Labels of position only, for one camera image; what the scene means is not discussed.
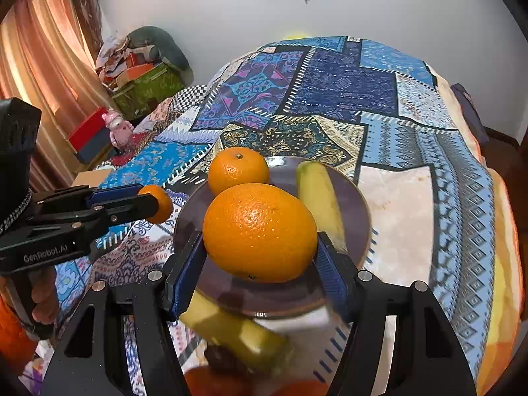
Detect dark purple cloth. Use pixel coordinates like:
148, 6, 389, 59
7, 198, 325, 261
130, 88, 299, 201
451, 83, 490, 146

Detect yellow banana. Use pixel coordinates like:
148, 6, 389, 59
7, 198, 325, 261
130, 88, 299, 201
179, 289, 294, 375
297, 161, 348, 253

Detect orange cardboard box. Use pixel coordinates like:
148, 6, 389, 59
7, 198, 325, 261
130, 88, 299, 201
115, 63, 155, 87

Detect person's left hand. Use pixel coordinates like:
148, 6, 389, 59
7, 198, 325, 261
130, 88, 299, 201
31, 267, 59, 326

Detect pile of clothes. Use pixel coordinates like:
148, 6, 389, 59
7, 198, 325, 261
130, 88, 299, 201
96, 35, 141, 89

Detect patchwork printed blanket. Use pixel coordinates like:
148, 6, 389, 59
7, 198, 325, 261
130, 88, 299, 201
53, 35, 521, 396

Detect green patterned box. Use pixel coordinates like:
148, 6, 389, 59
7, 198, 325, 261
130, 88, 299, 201
111, 62, 184, 121

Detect checkered cloth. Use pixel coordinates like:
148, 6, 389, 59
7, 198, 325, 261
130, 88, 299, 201
169, 84, 208, 112

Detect large orange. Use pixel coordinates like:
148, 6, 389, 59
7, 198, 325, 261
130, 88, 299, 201
203, 182, 318, 283

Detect peach curtain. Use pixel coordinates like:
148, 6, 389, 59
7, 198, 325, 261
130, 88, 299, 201
0, 0, 118, 190

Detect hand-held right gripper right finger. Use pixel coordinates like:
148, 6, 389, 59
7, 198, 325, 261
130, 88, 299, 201
315, 231, 489, 396

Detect purple plate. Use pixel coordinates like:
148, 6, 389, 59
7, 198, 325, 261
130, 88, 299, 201
173, 156, 371, 319

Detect medium orange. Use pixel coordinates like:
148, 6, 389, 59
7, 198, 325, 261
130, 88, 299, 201
207, 148, 270, 197

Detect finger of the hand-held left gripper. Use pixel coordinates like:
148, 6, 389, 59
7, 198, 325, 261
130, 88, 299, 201
35, 185, 144, 215
25, 194, 161, 242

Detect red round fruit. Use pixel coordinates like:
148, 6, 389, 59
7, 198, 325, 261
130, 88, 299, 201
183, 364, 258, 396

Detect red box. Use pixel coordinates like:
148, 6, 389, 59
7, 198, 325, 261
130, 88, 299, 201
67, 106, 112, 153

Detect small orange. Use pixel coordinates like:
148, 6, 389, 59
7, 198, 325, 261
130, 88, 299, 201
138, 184, 173, 224

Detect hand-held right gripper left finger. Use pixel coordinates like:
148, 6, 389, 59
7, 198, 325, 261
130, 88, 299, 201
41, 231, 205, 396

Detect pink toy figure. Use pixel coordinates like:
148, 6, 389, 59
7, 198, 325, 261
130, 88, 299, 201
102, 108, 135, 158

